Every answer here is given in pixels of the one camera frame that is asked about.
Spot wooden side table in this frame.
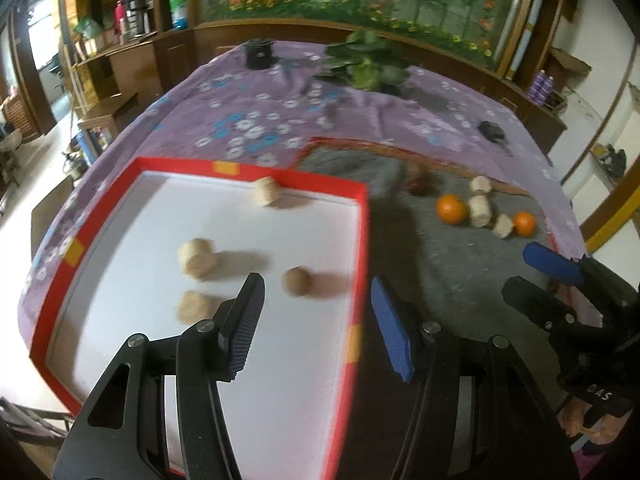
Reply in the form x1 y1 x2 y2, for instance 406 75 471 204
77 92 151 166

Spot grey mat with red border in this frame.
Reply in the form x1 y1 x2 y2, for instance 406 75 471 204
297 136 601 480

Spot small orange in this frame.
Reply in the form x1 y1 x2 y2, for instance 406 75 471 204
513 211 537 237

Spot large orange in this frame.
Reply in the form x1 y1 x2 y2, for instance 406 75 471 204
436 194 470 226

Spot cardboard box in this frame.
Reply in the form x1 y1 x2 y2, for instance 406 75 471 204
550 47 592 75

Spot black and silver thermos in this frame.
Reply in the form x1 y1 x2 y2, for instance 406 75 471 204
122 0 153 41

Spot black round device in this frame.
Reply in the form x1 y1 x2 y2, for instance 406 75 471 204
244 39 277 69

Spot black key fob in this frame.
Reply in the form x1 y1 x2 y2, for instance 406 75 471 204
477 121 513 157

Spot brown cork ball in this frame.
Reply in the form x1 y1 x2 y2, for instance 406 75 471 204
281 266 312 297

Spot rolled paper posters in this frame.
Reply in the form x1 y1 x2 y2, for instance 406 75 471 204
505 0 546 81

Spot red box with white inside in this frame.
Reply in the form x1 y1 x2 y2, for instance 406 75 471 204
29 156 372 478

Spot pair of black shoes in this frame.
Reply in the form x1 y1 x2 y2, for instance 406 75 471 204
597 144 628 176

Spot green leafy plant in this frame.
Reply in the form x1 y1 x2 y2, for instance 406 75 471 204
314 29 411 93

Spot purple floral tablecloth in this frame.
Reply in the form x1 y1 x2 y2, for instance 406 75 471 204
17 40 588 361

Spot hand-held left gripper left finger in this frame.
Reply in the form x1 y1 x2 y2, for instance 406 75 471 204
52 272 266 480

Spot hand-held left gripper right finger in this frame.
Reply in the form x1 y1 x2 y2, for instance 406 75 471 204
370 275 581 480

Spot person's right hand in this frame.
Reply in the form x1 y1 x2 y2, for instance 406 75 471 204
560 397 631 446

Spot green plastic bag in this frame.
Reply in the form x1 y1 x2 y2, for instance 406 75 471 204
74 16 103 41

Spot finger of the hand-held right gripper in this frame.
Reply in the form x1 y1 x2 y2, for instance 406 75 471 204
502 276 601 333
522 241 640 321

